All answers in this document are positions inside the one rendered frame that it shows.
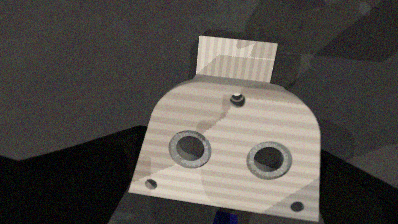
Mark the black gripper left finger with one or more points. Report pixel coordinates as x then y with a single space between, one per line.
82 184

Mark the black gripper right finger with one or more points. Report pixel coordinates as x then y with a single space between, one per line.
349 195

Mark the dark blue rectangular block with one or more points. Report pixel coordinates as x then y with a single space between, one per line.
225 218

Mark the beige metal housing plate with two holes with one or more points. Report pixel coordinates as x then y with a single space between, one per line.
232 129

